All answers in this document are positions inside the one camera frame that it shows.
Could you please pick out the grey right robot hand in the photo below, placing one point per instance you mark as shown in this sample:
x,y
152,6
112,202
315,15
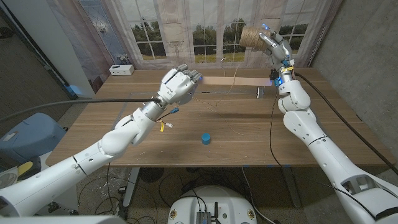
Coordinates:
x,y
281,51

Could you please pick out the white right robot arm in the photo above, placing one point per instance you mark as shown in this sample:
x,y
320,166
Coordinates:
x,y
323,149

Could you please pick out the jute twine spool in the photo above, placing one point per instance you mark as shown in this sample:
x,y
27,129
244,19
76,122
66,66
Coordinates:
x,y
250,37

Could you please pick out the white table leg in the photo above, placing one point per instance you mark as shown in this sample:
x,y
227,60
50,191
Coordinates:
x,y
131,186

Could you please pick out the printed window backdrop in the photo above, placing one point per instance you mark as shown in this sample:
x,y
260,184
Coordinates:
x,y
202,31

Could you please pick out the white power strip box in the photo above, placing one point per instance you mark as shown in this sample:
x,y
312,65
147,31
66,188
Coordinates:
x,y
121,70

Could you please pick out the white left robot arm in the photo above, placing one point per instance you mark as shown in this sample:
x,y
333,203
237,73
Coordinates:
x,y
77,161

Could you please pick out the black door frame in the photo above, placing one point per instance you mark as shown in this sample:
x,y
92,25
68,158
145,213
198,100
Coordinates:
x,y
37,53

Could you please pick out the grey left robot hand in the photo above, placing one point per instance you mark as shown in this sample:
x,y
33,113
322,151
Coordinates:
x,y
177,85

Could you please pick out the black device with yellow pads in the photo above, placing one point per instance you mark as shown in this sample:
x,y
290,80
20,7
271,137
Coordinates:
x,y
29,168

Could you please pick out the grey table leg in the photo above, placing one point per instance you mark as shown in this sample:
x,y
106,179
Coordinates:
x,y
291,186

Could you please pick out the blue plastic bin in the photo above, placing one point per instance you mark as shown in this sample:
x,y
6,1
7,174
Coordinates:
x,y
28,137

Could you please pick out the blue plastic cap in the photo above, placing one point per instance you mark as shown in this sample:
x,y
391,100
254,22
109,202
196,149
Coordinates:
x,y
206,139

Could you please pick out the wooden hanger with metal clips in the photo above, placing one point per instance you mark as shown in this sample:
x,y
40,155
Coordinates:
x,y
236,81

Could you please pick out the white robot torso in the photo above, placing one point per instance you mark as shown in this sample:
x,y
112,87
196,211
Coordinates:
x,y
214,199

